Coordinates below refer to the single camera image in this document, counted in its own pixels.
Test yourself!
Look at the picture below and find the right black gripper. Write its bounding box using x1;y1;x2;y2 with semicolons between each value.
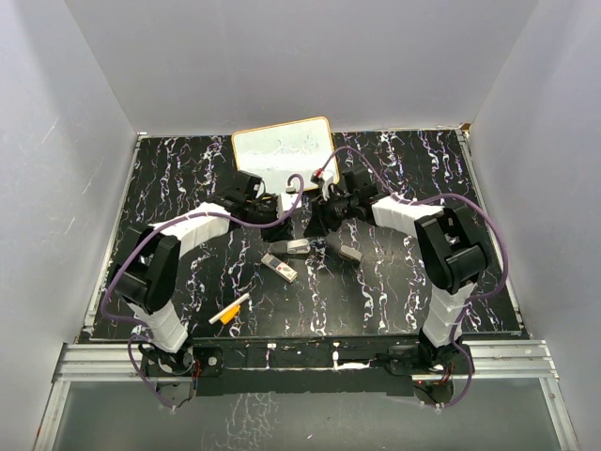
302;192;357;238

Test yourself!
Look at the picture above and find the white staple box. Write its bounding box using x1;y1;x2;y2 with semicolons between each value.
261;254;298;283

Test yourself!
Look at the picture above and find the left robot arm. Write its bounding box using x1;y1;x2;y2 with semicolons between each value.
100;171;304;375

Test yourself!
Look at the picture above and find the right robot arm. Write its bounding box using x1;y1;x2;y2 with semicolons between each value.
304;169;489;373

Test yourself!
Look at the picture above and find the white marker pen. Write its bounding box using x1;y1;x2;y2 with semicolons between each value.
208;293;250;324

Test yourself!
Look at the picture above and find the orange framed whiteboard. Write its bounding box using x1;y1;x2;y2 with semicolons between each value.
231;117;340;194

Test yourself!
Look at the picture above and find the orange marker cap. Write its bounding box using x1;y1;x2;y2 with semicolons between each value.
219;305;240;324

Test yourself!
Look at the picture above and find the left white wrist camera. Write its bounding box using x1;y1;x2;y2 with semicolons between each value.
276;187;302;218

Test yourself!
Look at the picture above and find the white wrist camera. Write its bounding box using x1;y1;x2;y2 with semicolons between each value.
276;187;302;218
310;168;339;201

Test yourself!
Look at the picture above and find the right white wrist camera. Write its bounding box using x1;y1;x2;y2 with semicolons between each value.
310;168;339;201

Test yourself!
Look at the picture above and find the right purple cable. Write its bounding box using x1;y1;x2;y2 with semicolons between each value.
310;145;511;409

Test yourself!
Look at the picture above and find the black front mounting rail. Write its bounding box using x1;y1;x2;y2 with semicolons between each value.
136;334;473;397

